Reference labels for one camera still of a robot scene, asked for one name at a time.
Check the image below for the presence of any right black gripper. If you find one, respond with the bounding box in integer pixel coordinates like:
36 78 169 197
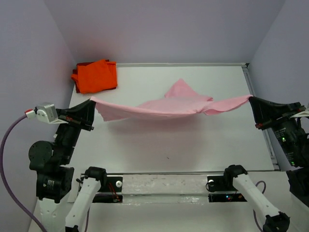
249 93 308 163

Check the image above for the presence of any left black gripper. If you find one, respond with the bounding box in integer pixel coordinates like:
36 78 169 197
56 96 98 161

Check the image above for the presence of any pink t shirt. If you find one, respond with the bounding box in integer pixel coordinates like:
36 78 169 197
90 79 252 121

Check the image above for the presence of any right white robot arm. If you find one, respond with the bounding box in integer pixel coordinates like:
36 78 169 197
222 96 309 232

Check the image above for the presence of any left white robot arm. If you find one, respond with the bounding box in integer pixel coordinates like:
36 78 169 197
26 100 107 232

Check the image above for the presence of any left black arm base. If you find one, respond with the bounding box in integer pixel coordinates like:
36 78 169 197
75 167 123 204

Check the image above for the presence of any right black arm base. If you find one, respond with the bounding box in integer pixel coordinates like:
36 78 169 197
206 174 256 204

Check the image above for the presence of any orange folded t shirt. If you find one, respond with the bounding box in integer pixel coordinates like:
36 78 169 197
77 59 118 94

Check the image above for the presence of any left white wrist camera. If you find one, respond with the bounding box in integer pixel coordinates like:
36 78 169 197
25 102 68 124

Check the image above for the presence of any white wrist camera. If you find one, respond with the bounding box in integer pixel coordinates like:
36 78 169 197
289 102 309 118
25 102 68 124

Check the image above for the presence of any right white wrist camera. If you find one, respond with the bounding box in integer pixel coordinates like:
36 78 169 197
289 102 309 118

